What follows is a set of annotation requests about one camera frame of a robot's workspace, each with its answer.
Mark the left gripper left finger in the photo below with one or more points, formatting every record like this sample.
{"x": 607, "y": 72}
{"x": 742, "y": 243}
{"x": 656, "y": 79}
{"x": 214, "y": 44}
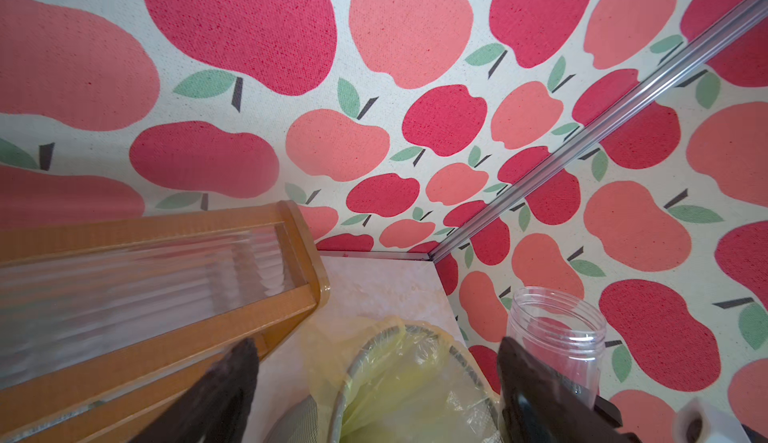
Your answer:
{"x": 204, "y": 401}

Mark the grey bin with yellow bag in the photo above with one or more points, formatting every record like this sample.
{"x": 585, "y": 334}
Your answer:
{"x": 389, "y": 381}

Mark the orange wooden shelf rack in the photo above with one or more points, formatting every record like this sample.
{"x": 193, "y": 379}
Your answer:
{"x": 107, "y": 326}

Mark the short clear jar with beans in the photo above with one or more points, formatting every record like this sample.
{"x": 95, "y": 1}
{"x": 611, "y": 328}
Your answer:
{"x": 565, "y": 333}

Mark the right aluminium frame post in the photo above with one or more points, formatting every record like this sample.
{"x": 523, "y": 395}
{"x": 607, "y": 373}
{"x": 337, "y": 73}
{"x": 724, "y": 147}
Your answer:
{"x": 733, "y": 25}

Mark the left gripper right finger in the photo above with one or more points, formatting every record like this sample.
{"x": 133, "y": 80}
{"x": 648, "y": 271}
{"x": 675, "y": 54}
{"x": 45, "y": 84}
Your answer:
{"x": 537, "y": 407}

